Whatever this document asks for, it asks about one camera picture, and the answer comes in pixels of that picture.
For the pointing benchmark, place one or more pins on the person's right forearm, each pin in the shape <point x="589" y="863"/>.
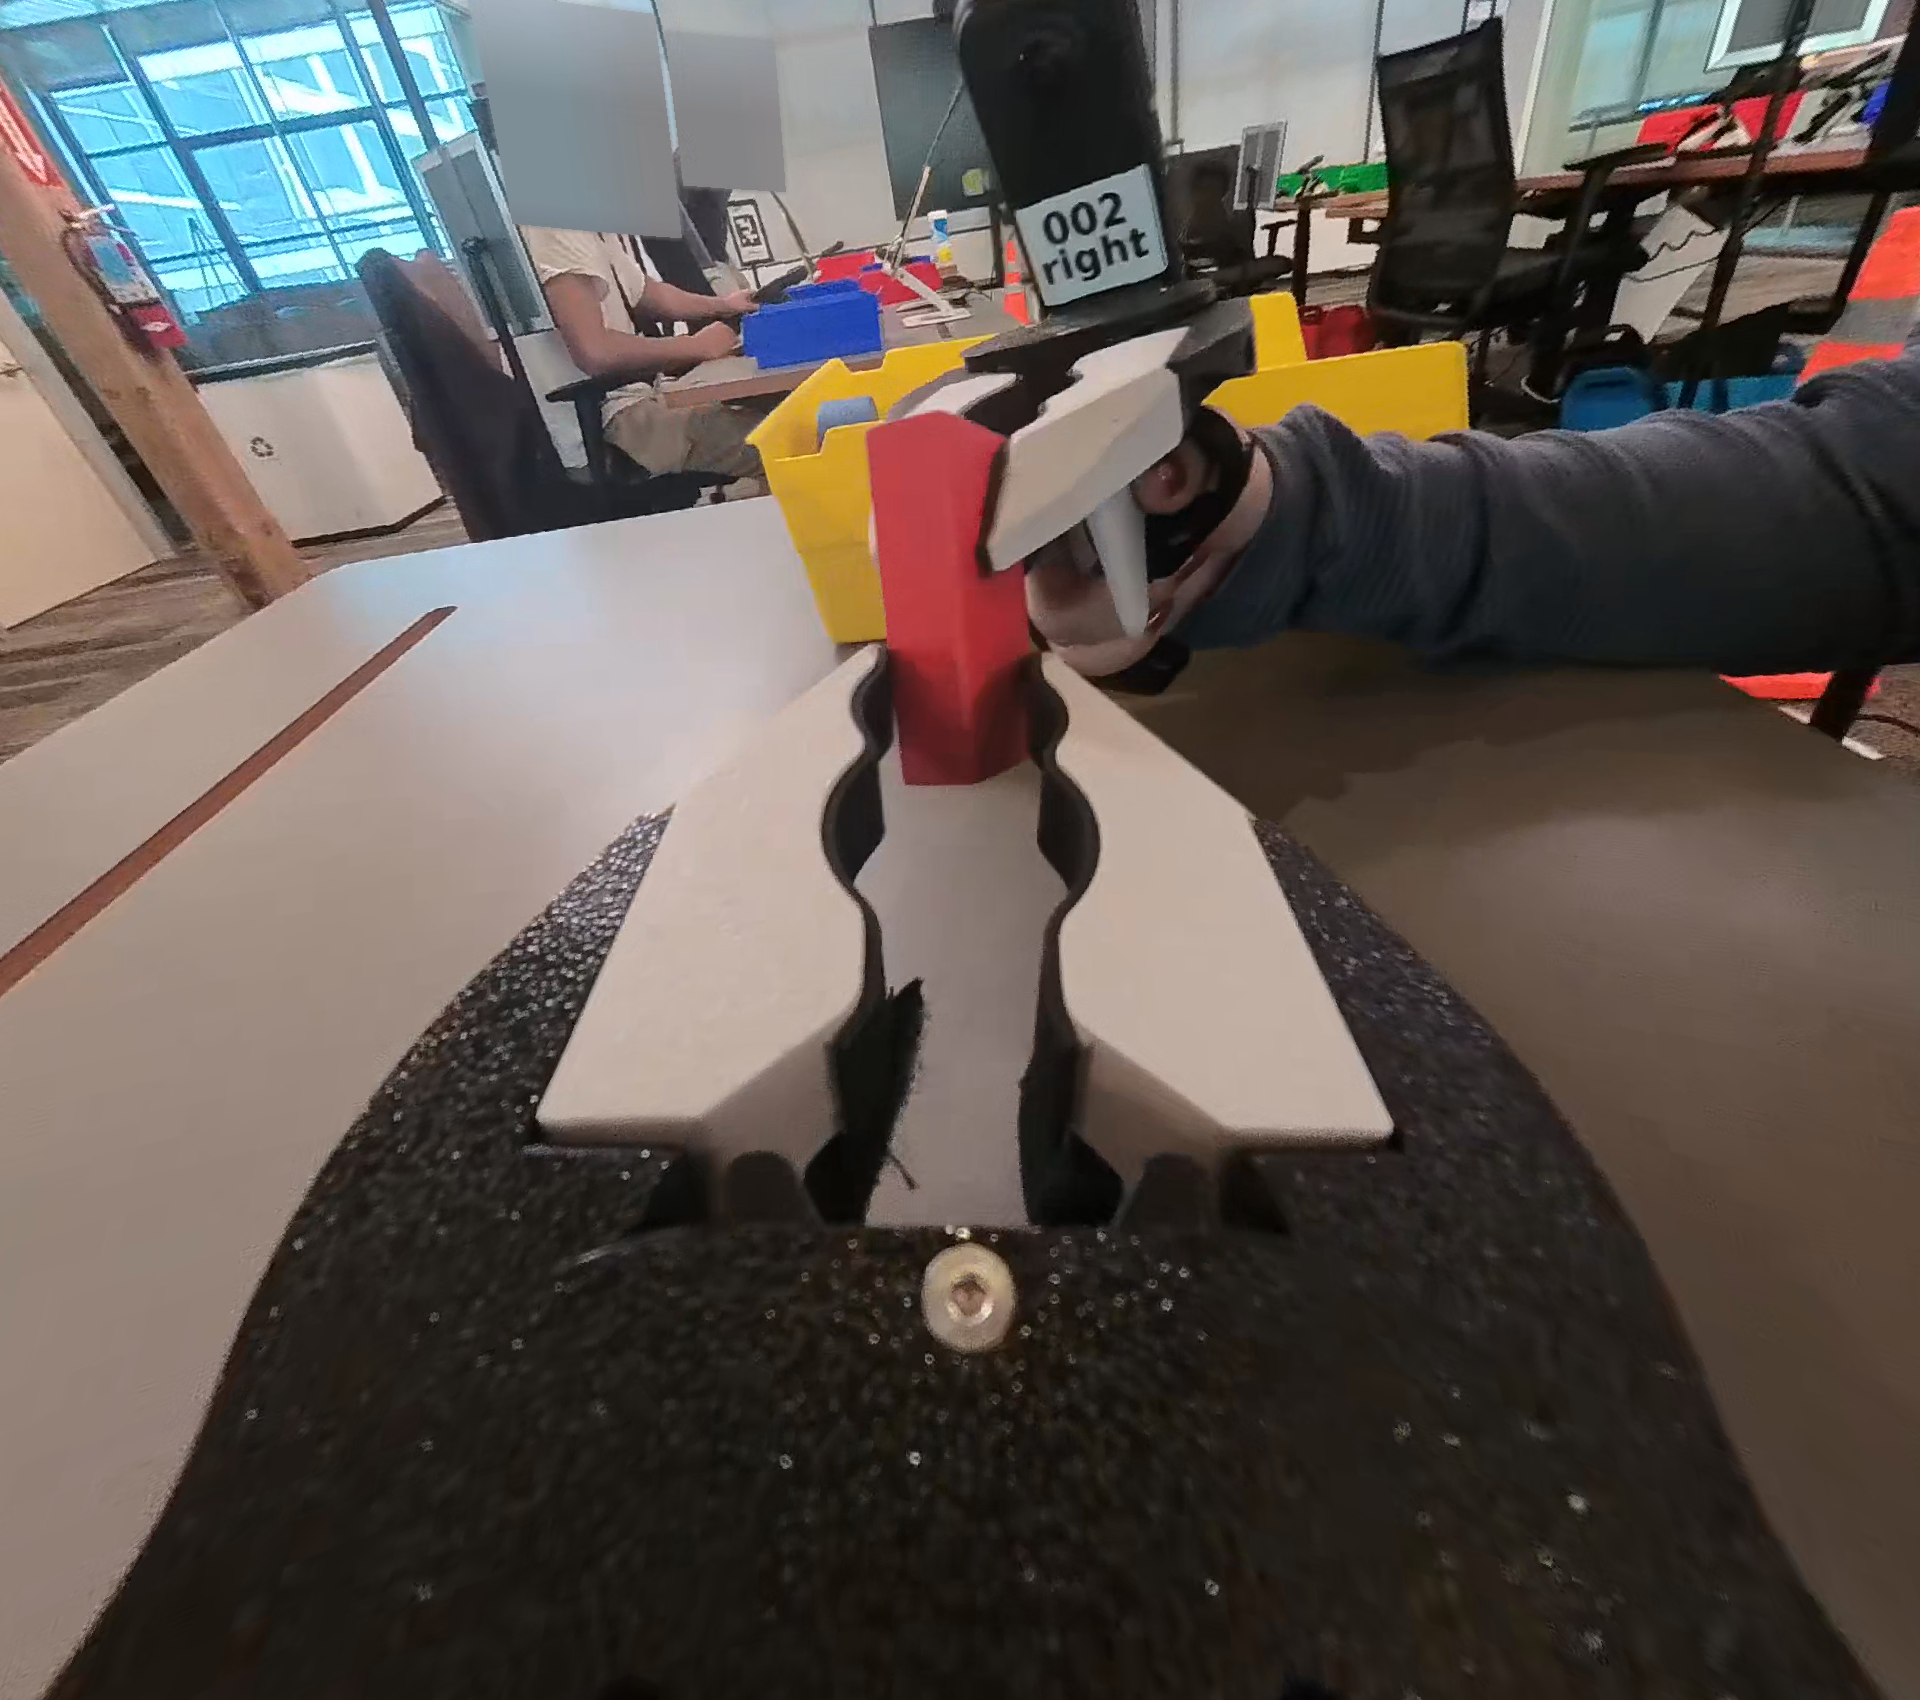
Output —
<point x="1501" y="529"/>

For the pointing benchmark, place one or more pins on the dark wall screen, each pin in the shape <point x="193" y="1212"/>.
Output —
<point x="914" y="109"/>

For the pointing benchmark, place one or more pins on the yellow plastic bin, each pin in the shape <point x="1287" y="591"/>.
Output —
<point x="811" y="529"/>

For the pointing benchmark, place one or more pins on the black mesh office chair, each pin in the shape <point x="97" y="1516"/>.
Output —
<point x="1450" y="171"/>

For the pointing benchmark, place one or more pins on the orange traffic cone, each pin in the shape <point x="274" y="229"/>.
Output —
<point x="1895" y="290"/>

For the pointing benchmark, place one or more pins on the small blue plastic bin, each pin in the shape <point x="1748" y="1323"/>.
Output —
<point x="811" y="331"/>

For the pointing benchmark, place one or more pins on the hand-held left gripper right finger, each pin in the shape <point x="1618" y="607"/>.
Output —
<point x="1217" y="979"/>

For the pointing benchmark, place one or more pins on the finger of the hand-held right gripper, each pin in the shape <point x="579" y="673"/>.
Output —
<point x="1083" y="455"/>
<point x="961" y="392"/>

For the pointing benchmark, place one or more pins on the white recycling cabinet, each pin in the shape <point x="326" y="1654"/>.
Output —
<point x="318" y="447"/>

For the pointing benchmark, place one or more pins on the wooden office desk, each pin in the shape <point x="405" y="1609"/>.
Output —
<point x="721" y="384"/>

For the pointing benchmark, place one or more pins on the grey panel on tripod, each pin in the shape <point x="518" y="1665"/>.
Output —
<point x="472" y="214"/>

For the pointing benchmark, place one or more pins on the beige door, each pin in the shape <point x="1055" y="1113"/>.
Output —
<point x="61" y="499"/>

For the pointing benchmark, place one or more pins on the long wooden desk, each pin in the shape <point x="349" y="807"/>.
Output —
<point x="1649" y="172"/>

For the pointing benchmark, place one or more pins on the red fire extinguisher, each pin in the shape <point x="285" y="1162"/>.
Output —
<point x="135" y="290"/>

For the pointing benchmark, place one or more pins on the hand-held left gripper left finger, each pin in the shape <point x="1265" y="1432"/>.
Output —
<point x="707" y="979"/>

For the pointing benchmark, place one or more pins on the office chair with brown jacket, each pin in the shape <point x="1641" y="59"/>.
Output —
<point x="451" y="379"/>

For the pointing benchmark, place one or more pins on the blue tape roll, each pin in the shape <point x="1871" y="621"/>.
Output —
<point x="850" y="418"/>

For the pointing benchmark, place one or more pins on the green plastic bin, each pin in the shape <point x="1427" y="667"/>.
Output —
<point x="1330" y="181"/>

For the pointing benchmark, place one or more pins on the red block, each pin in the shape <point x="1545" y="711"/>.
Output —
<point x="944" y="621"/>

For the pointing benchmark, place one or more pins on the red plastic bin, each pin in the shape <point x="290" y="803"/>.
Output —
<point x="910" y="285"/>

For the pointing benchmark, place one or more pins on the wooden post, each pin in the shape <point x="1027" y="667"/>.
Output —
<point x="165" y="426"/>

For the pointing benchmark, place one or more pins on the large paned window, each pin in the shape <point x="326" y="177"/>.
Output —
<point x="226" y="123"/>

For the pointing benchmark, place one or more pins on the small framed marker sign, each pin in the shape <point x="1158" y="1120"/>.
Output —
<point x="750" y="231"/>

